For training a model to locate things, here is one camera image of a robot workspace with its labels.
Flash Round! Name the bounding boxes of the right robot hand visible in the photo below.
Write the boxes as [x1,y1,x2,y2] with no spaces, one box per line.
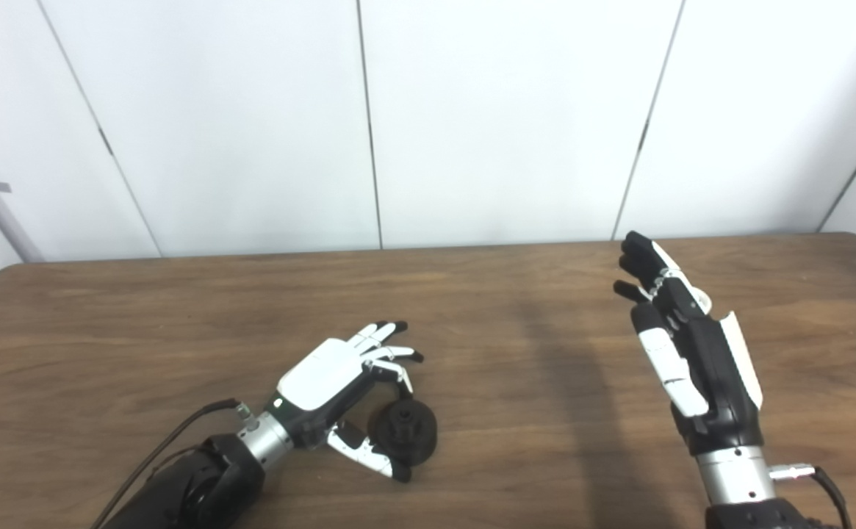
[614,231,764,456]

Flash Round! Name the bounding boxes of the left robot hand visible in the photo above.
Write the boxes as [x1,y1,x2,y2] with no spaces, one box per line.
[265,321,425,483]

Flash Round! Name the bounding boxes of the round black part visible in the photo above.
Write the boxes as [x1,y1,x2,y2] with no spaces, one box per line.
[367,397,438,467]

